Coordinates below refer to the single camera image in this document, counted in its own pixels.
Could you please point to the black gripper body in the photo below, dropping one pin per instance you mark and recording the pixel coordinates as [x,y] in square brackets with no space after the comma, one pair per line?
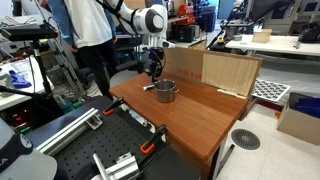
[151,62]

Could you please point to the black and white Expo marker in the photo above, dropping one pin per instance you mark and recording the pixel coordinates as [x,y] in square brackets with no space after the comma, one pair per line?
[149,87]

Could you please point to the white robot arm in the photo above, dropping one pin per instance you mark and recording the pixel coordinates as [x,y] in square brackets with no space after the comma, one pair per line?
[150,21]

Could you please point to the small silver pot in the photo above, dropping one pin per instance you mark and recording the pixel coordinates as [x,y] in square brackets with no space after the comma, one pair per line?
[166,90]

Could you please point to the left black orange clamp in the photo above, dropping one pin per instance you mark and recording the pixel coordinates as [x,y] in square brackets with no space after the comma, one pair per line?
[114,105]

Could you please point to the black orange clamp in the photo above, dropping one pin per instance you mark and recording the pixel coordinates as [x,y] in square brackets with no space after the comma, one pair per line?
[114,105]
[149,145]

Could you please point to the person in white shirt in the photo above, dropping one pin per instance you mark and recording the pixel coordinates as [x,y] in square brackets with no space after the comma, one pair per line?
[89,30]

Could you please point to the black perforated breadboard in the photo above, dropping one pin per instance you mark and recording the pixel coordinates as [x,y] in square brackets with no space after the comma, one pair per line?
[117,136]

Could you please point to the brown cardboard sheet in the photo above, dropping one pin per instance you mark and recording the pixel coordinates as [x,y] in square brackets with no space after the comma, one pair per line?
[235,74]

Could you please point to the right black orange clamp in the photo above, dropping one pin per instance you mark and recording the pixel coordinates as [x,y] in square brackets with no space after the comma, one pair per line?
[149,145]

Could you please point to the small wooden box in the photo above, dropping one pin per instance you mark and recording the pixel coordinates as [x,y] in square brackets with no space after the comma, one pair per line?
[262,36]

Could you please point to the round floor drain grate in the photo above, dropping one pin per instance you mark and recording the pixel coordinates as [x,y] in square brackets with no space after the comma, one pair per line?
[245,139]

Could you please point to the checkered calibration board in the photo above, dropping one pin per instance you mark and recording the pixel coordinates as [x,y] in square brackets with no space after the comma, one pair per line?
[270,91]

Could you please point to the white background table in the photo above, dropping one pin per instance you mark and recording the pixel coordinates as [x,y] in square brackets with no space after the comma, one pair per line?
[278,44]

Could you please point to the blue glove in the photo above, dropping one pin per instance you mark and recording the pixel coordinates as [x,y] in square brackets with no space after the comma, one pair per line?
[18,81]

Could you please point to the cardboard box with blue contents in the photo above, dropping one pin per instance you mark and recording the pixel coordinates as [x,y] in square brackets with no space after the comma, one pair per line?
[300,118]

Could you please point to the grey black cap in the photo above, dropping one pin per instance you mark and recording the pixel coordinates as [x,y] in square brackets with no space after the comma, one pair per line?
[19,160]

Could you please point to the long aluminium extrusion rail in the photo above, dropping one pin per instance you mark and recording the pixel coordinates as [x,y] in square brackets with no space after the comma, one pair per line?
[89,120]

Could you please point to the short aluminium extrusion bracket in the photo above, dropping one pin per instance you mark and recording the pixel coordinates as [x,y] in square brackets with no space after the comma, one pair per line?
[125,168]

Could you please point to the black camera on tripod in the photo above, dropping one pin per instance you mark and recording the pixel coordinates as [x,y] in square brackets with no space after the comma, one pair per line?
[34,35]

